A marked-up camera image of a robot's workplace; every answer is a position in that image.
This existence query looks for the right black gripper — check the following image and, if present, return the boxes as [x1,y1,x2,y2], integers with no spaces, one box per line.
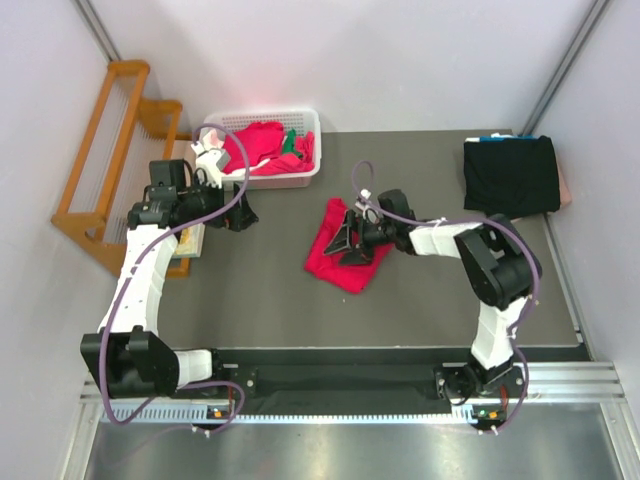
[325,210,397,266]

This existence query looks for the red t-shirt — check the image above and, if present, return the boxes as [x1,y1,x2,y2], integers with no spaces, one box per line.
[304,197,393,294]

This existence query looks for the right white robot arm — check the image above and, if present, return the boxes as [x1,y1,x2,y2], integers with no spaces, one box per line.
[321,189,540,403]

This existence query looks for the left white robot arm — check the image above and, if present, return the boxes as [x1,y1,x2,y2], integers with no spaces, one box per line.
[80,142,257,399]

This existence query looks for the folded black t-shirt stack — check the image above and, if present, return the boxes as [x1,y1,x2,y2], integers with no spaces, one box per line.
[463,136,562,219]

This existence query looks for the yellow picture book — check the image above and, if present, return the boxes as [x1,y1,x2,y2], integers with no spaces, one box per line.
[173,224,205,259]

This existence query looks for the red clothes in basket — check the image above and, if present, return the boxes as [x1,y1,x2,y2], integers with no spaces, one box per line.
[234,121,315,176]

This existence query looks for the white cloth in basket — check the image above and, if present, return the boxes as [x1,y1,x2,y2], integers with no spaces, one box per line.
[201,128,224,151]

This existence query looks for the green cloth in basket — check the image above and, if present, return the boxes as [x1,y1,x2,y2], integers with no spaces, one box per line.
[281,129,298,155]

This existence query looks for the white plastic laundry basket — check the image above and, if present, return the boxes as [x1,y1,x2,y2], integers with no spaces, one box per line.
[205,107,322,189]

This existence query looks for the orange wooden rack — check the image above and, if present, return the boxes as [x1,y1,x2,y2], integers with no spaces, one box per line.
[51,60,190,276]

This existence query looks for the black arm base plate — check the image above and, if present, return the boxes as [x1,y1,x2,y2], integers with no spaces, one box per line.
[214,347,524,415]

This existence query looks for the white slotted cable duct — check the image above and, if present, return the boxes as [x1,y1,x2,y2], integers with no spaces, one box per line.
[132,404,478,425]

